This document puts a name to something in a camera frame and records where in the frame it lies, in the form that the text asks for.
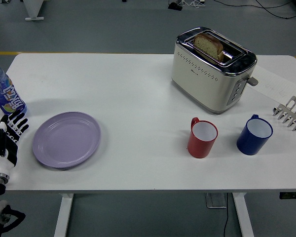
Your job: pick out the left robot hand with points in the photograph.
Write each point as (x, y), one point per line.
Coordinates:
(0, 165)

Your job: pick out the purple plate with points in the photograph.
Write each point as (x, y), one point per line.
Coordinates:
(66, 140)

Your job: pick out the blue-label drink bottle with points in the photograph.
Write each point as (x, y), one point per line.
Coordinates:
(5, 91)

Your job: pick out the white table leg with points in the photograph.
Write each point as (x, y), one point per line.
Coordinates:
(241, 214)
(64, 214)

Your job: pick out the white stand base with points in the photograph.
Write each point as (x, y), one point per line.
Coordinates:
(33, 10)

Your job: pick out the red mug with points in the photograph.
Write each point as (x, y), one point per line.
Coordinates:
(199, 148)

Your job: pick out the cream and chrome toaster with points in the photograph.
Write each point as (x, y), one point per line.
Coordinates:
(199, 81)

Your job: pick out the grey floor box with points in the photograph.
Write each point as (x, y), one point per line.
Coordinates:
(215, 201)

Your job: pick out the black floor device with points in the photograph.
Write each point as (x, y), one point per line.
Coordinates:
(175, 6)

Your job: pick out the bread slice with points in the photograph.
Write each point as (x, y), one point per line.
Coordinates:
(209, 45)

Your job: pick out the blue mug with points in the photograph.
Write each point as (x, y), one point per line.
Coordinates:
(249, 144)

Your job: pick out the white paper sheet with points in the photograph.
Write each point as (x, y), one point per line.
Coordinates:
(273, 79)

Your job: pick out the metal toast rack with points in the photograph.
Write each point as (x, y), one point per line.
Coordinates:
(283, 108)

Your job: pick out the black table control panel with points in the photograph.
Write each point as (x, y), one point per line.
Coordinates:
(292, 195)

